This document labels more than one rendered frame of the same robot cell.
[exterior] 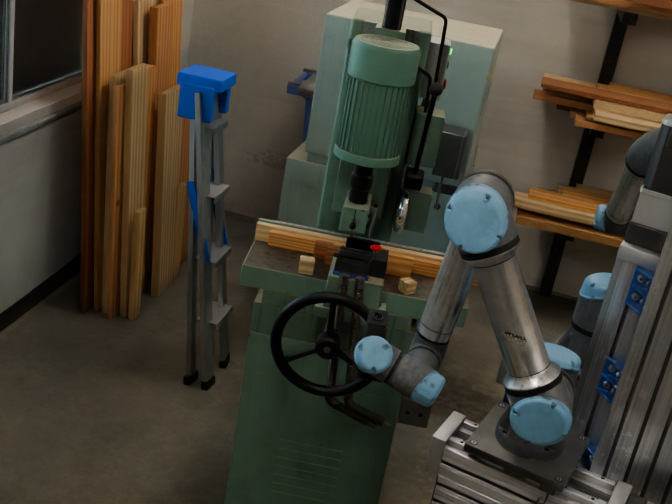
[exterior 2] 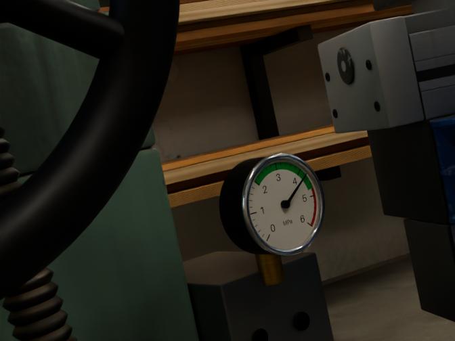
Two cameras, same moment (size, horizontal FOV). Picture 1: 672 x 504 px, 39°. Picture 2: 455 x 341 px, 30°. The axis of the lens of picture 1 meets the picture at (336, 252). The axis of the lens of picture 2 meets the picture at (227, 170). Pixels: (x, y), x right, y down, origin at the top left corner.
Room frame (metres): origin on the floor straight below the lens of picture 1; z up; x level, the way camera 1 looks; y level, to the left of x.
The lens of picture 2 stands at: (1.75, 0.04, 0.71)
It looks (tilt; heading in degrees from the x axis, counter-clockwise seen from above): 3 degrees down; 323
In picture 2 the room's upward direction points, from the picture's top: 12 degrees counter-clockwise
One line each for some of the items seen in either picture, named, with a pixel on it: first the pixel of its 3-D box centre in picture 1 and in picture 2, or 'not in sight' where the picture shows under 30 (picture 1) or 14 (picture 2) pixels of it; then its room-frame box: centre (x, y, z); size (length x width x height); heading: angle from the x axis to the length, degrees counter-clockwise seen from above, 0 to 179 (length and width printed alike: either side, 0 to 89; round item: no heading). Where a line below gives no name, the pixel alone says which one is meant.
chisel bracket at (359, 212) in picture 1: (356, 214); not in sight; (2.40, -0.04, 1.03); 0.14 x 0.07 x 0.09; 178
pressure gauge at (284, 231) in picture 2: not in sight; (270, 220); (2.16, -0.29, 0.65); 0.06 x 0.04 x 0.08; 88
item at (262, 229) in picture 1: (361, 250); not in sight; (2.40, -0.07, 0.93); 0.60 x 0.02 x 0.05; 88
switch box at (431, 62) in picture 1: (434, 68); not in sight; (2.70, -0.19, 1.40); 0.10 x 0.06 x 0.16; 178
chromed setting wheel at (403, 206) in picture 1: (401, 211); not in sight; (2.51, -0.16, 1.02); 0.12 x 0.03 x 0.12; 178
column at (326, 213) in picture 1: (370, 141); not in sight; (2.68, -0.04, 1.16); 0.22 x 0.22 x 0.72; 88
